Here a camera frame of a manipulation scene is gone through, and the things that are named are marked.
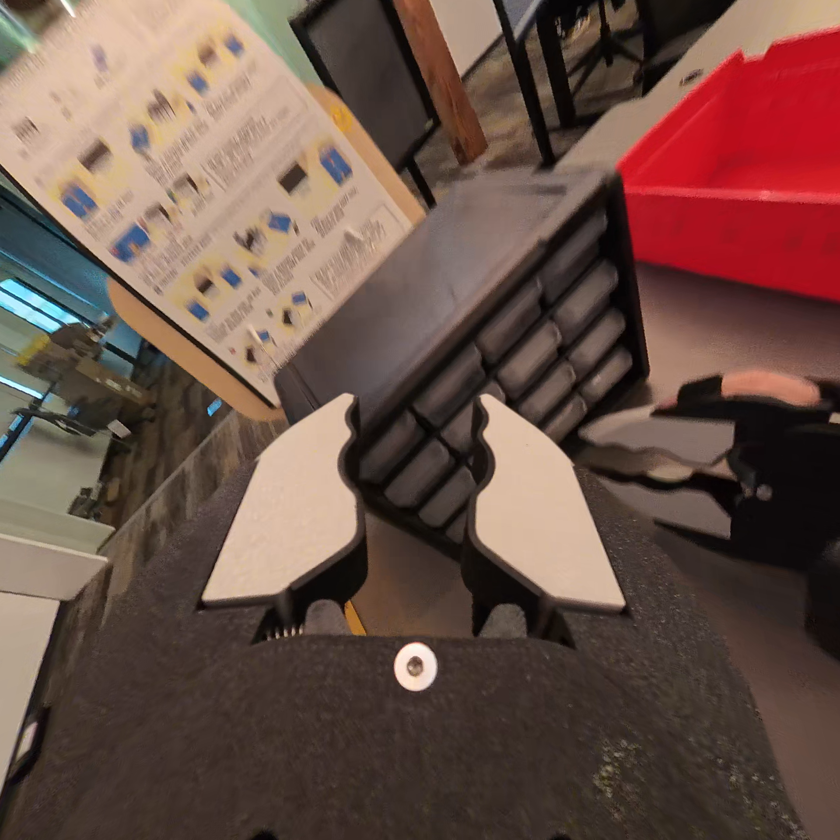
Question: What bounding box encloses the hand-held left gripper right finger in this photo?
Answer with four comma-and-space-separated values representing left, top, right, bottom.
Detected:
460, 394, 628, 615

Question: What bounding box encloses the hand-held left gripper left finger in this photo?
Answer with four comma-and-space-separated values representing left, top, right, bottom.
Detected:
200, 394, 368, 611

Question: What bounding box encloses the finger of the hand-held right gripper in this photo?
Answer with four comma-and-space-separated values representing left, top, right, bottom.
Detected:
578, 405, 739, 483
654, 512, 736, 548

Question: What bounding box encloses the black drawer cabinet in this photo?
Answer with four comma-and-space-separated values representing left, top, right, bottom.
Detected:
273, 164, 651, 546

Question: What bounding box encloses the red plastic bin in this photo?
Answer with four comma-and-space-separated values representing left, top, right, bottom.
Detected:
617, 27, 840, 305

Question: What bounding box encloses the person's right hand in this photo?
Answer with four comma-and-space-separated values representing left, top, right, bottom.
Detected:
720, 367, 825, 403

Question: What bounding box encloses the white flat panel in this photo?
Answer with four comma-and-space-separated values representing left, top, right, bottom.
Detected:
0, 532, 109, 778

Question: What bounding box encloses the printed instruction sheet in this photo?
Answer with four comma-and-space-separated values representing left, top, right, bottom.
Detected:
0, 0, 416, 404

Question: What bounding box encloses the dark panel on stand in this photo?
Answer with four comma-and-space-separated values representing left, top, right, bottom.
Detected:
289, 0, 442, 208

